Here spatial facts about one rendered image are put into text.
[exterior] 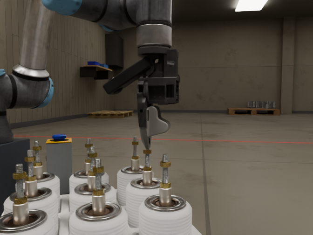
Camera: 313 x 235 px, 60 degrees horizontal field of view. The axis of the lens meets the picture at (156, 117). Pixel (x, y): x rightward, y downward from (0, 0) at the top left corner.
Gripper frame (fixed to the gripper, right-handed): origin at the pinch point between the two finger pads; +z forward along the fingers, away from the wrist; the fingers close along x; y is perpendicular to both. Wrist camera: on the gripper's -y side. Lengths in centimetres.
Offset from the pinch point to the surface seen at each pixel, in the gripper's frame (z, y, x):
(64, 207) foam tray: 16.4, -19.7, 0.4
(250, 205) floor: 34, 32, 55
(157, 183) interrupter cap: 9.0, 2.9, -0.6
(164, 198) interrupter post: 8.0, 6.1, -11.7
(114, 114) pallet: 28, -179, 516
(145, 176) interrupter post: 7.5, 0.4, -1.1
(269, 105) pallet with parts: 10, 186, 701
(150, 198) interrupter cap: 9.0, 3.1, -9.6
